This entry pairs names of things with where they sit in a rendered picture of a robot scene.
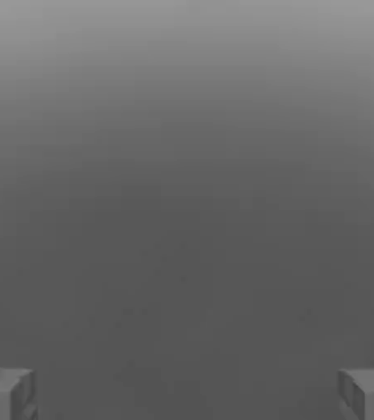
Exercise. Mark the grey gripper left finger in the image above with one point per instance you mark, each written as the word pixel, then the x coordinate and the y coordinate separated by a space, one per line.
pixel 0 398

